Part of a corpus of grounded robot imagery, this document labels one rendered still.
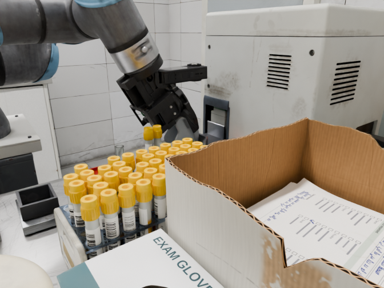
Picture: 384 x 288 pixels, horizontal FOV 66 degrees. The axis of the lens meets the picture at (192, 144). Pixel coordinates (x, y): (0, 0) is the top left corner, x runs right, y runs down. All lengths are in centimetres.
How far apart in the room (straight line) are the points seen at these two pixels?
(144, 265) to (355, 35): 47
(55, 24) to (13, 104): 160
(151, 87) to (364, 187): 36
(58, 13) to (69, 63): 225
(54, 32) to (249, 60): 33
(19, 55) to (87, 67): 206
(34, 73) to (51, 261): 51
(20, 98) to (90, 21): 164
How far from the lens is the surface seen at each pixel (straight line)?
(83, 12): 51
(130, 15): 49
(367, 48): 62
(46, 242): 46
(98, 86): 289
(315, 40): 50
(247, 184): 38
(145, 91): 53
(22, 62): 80
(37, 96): 212
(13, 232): 50
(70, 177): 35
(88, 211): 29
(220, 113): 66
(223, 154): 33
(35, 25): 53
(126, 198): 30
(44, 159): 223
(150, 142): 50
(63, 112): 283
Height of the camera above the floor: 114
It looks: 20 degrees down
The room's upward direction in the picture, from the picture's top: straight up
